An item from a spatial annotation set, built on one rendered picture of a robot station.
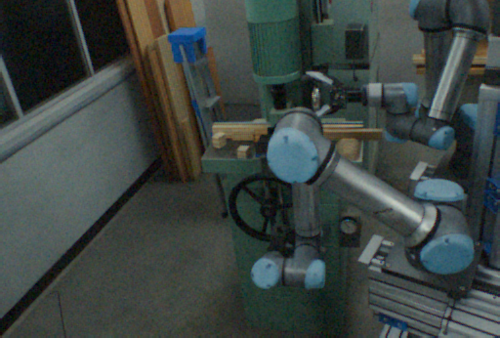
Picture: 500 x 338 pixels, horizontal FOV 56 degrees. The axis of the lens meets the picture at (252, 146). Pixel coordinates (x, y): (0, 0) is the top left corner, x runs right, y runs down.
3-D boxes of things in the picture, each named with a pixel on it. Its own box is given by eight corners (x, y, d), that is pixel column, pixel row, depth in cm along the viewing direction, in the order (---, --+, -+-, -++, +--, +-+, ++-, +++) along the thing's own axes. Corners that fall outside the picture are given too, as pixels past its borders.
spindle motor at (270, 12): (249, 86, 167) (237, -3, 153) (259, 69, 182) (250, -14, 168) (298, 85, 163) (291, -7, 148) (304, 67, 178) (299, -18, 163)
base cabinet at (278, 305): (244, 326, 218) (224, 201, 185) (269, 245, 267) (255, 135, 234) (343, 337, 206) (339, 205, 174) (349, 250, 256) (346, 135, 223)
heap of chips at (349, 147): (334, 159, 166) (333, 150, 164) (336, 142, 178) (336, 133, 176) (359, 160, 164) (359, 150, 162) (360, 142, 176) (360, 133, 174)
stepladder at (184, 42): (216, 219, 297) (162, 37, 246) (230, 196, 318) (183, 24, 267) (239, 220, 290) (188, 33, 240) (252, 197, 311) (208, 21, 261)
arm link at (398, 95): (417, 113, 144) (419, 87, 141) (381, 113, 147) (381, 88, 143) (415, 104, 151) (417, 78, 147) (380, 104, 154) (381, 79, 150)
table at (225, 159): (194, 186, 173) (191, 172, 170) (217, 147, 199) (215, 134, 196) (362, 190, 158) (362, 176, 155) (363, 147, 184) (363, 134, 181)
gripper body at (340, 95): (327, 86, 147) (366, 85, 144) (329, 82, 155) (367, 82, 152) (327, 109, 149) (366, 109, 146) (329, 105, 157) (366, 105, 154)
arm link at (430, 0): (449, 146, 163) (448, -8, 134) (412, 134, 174) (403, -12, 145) (469, 129, 168) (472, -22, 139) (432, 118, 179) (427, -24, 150)
